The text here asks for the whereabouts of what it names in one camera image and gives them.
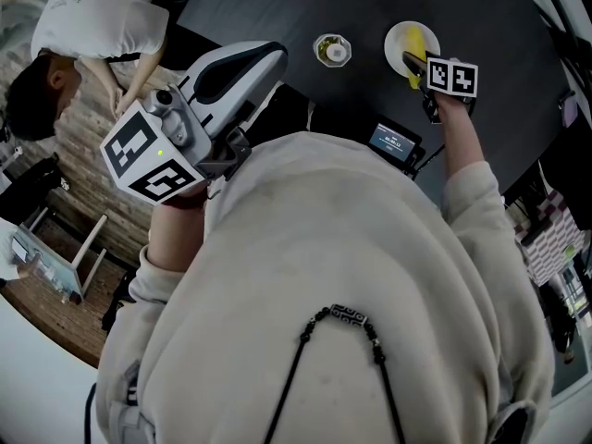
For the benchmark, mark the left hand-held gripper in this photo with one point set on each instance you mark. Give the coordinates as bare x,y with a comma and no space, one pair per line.
139,155

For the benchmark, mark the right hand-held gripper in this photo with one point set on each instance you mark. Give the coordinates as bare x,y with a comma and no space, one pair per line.
451,77

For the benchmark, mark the yellow banana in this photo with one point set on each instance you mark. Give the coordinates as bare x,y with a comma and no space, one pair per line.
416,40

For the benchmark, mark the white plate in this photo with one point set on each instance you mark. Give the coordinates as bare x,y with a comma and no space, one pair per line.
395,49

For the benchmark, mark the person's left forearm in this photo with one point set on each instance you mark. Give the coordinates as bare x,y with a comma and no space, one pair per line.
173,234

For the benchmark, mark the person's right forearm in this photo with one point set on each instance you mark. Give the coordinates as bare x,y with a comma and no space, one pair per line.
458,137

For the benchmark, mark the black timer display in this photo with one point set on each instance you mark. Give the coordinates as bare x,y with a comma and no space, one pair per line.
393,141

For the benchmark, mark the faceted glass bowl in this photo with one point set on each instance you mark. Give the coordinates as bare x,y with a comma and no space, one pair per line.
332,50

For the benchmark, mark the pink cloth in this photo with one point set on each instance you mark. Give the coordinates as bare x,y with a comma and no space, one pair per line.
569,111

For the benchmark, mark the cream sweatshirt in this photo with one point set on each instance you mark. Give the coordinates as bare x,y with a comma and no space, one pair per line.
324,248

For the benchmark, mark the pale blue side table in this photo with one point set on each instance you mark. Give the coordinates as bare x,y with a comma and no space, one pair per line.
51,271

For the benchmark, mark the silver gripper camera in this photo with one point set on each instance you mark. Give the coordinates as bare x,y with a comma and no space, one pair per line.
168,107

